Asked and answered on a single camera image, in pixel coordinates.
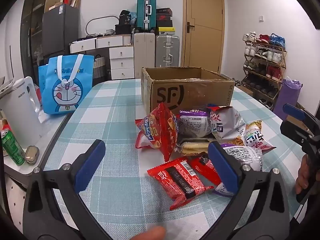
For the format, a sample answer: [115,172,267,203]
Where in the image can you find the white electric kettle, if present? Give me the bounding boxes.
[0,76,43,148]

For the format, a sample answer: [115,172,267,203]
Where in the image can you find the purple white foil snack bag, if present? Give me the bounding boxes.
[214,143,263,197]

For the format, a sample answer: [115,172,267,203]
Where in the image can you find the red horn chip bag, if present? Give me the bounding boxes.
[135,102,181,162]

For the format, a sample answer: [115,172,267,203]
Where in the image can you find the woven laundry basket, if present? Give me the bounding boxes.
[92,56,107,79]

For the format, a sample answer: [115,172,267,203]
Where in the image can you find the stack of black shoe boxes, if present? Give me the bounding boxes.
[156,7,175,36]

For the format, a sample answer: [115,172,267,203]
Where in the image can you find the red white-backed wafer packet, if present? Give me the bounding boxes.
[189,155,223,188]

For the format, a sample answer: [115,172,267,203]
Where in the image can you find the yellow white noodle snack bag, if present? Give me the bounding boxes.
[243,120,276,153]

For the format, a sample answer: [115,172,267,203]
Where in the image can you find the clear cracker packet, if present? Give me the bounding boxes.
[176,139,211,156]

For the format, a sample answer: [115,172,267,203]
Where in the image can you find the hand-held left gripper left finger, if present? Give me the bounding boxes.
[22,139,110,240]

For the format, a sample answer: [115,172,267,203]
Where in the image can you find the brown cardboard box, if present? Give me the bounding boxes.
[141,66,235,115]

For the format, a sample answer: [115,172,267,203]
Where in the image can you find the white desk drawers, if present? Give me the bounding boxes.
[69,34,132,53]

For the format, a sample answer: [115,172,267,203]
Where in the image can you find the large white crinkled snack bag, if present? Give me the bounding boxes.
[205,104,247,144]

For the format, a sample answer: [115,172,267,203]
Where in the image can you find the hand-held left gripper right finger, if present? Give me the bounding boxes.
[200,141,292,240]

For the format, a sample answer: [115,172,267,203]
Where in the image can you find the white three-drawer cabinet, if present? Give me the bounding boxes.
[109,46,135,81]

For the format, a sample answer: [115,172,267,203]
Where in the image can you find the teal suitcase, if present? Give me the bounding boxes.
[136,0,157,33]

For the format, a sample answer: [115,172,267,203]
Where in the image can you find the red black wafer packet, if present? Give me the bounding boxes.
[147,157,216,211]

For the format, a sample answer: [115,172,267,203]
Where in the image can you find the green drink can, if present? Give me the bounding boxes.
[1,127,26,167]

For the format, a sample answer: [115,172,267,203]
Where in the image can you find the person's right hand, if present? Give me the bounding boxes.
[294,154,316,195]

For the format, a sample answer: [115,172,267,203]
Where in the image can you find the small purple white snack bag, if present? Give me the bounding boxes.
[179,108,212,138]

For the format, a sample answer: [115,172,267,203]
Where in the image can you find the silver suitcase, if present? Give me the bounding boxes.
[155,34,180,68]

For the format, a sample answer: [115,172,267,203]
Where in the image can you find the black bag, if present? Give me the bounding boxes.
[118,9,133,26]

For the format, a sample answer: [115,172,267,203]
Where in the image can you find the beige suitcase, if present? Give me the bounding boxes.
[133,32,156,79]

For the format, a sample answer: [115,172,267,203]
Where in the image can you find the small beige case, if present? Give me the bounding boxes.
[25,145,40,165]

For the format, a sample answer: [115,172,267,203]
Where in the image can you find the dark grey fridge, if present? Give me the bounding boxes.
[42,4,80,57]

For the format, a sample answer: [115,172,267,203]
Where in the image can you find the wooden door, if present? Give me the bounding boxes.
[182,0,225,73]

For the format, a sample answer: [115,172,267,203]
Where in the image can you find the shoe rack with shoes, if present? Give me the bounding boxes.
[241,31,288,111]

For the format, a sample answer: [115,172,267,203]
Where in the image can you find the purple rolled mat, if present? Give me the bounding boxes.
[272,78,302,121]

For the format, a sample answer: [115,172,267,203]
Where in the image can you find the person's left hand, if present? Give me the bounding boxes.
[130,226,166,240]

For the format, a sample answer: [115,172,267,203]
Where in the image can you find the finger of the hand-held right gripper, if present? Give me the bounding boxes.
[282,103,320,132]
[279,120,313,153]

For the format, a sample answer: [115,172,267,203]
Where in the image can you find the blue cartoon cat tote bag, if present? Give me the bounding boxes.
[38,54,95,115]

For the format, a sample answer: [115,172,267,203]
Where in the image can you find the dark glass cabinet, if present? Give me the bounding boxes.
[19,0,47,64]

